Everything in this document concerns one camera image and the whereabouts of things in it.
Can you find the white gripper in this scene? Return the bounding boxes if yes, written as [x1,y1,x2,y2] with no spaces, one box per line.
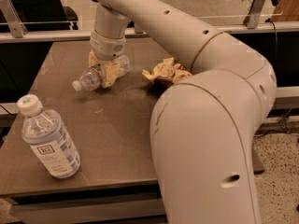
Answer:
[88,31,126,88]

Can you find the clear water bottle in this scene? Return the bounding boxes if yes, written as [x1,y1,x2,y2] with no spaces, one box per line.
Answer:
[72,55,130,91]

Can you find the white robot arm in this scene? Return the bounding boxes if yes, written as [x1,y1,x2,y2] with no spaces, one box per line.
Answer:
[97,0,277,224]

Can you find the near water bottle white label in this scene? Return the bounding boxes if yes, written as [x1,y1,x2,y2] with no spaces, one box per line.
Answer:
[17,94,80,179]

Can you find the brown cream snack bag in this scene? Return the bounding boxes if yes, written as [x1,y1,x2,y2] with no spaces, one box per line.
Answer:
[142,58,192,87]

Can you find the glass barrier panel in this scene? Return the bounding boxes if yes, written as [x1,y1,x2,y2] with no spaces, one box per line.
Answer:
[12,0,299,30]

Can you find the left metal glass bracket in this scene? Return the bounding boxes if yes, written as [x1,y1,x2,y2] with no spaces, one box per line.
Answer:
[0,0,27,38]

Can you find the metal glass bracket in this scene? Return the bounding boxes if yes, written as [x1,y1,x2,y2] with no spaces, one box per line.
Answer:
[0,0,27,38]
[243,0,265,29]

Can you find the right metal glass bracket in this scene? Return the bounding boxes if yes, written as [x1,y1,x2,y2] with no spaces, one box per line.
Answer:
[243,0,265,29]

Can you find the black cable right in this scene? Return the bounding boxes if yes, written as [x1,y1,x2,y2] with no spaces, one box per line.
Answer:
[253,18,299,138]

